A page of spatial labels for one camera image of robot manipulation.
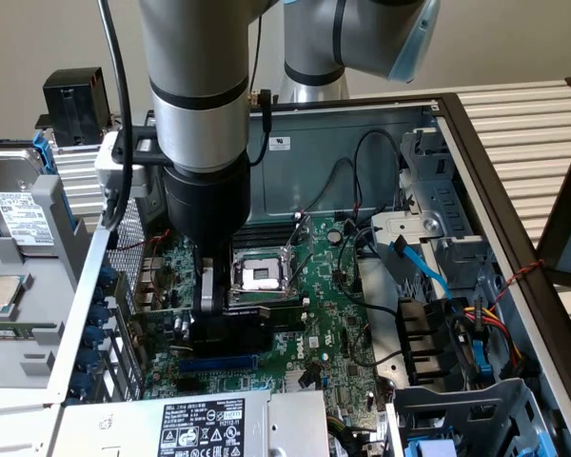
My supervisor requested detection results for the dark framed panel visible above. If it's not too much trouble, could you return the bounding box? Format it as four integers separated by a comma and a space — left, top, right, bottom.
535, 116, 571, 287

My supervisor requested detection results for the black plastic box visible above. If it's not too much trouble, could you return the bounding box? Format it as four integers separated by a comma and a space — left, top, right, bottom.
42, 67, 111, 148

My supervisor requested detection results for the blue expansion slot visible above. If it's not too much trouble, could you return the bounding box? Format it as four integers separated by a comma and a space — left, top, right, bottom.
178, 355, 259, 375

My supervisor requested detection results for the black RAM slot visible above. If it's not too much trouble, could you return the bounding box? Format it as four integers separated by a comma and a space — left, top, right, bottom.
231, 223, 300, 239
223, 297, 311, 315
231, 235, 296, 251

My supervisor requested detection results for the grey metal disk bay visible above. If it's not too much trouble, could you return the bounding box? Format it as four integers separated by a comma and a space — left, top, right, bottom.
370, 127, 499, 306

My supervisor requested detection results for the green Dell motherboard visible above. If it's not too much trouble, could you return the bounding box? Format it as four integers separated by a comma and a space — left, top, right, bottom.
128, 216, 396, 429

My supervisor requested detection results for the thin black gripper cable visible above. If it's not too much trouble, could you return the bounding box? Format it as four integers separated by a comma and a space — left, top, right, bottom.
246, 11, 273, 168

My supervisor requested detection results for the grey plastic parts rack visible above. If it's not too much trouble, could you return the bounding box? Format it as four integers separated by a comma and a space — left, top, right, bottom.
0, 173, 101, 391

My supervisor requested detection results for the large steel drive cage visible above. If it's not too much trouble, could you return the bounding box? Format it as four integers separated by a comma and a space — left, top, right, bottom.
389, 378, 553, 457

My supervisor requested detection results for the silver power supply unit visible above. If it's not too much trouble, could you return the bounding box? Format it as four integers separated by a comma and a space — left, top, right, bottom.
51, 389, 332, 457

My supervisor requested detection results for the silver hard disk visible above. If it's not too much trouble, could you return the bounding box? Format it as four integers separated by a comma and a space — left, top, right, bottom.
0, 147, 61, 258

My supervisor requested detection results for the hard drive in blue caddy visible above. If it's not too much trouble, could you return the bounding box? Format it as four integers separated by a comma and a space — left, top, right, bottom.
0, 130, 70, 225

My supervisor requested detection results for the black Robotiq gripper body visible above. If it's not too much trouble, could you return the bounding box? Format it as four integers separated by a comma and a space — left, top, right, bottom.
163, 152, 252, 248

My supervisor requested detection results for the red black twisted wire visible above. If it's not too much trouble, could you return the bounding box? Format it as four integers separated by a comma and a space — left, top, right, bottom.
487, 259, 546, 310

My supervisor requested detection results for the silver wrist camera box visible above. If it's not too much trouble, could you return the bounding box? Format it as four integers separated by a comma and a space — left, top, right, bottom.
93, 132, 151, 201

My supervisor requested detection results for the blue SATA wire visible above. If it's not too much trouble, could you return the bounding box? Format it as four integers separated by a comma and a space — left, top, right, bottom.
389, 235, 453, 301

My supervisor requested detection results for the open metal PC case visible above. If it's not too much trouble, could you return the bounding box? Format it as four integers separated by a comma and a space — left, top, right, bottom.
42, 92, 571, 457

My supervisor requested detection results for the yellow red power wire bundle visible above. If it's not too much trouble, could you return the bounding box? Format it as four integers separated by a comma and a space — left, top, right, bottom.
461, 304, 524, 377

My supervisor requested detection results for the black plastic fan shroud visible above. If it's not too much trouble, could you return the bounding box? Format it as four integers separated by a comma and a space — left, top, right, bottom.
395, 295, 463, 387

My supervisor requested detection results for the Nvidia graphics card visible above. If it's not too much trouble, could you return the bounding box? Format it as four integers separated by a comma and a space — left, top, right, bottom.
123, 305, 273, 366

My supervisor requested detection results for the bare green RAM stick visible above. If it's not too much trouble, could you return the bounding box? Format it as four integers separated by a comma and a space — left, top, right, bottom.
0, 322, 58, 340

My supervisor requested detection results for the thin wire locking lever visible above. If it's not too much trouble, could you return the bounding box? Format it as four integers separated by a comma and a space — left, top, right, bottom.
287, 218, 315, 299

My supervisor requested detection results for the CPU socket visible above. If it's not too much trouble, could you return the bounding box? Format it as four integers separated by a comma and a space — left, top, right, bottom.
226, 247, 301, 306

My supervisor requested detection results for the thick black camera cable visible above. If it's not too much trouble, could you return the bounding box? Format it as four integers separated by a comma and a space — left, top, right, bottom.
97, 0, 137, 232

